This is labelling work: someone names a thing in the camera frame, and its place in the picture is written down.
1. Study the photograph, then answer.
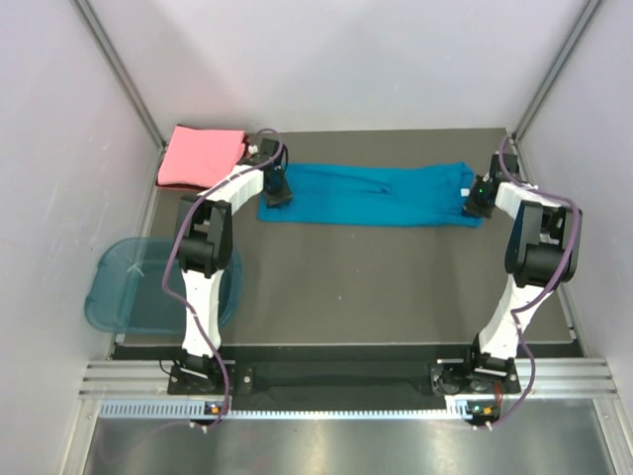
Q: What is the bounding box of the blue t shirt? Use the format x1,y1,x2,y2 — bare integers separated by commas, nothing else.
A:
257,162,483,229

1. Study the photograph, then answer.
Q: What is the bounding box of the grey slotted cable duct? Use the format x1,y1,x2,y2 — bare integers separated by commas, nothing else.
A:
99,399,498,421

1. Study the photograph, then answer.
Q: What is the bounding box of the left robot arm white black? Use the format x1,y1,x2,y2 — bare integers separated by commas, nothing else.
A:
162,138,292,394

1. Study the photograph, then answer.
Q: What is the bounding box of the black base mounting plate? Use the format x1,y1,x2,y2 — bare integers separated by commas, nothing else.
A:
167,358,520,400

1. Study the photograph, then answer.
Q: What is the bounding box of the pink folded t shirt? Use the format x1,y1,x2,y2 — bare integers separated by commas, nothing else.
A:
157,125,247,189

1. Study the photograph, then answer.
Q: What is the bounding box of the blue translucent plastic bin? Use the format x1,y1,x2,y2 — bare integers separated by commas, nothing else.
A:
84,236,243,335

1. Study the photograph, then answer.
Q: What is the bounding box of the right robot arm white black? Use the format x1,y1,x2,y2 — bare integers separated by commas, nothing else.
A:
429,152,583,396

